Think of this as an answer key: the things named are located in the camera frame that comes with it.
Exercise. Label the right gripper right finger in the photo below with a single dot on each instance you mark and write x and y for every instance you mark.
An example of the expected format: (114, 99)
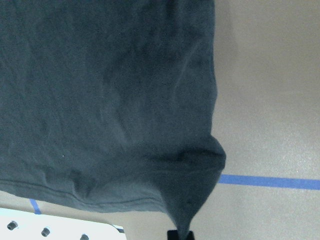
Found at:
(190, 235)

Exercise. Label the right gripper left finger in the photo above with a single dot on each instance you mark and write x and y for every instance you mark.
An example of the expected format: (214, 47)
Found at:
(172, 235)

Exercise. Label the black printed t-shirt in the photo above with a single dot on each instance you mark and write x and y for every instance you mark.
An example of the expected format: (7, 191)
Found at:
(106, 105)

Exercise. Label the blue tape grid lines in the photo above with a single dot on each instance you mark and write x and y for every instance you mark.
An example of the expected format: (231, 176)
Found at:
(270, 182)

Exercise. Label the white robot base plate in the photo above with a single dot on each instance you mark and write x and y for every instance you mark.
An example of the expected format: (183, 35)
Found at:
(22, 225)

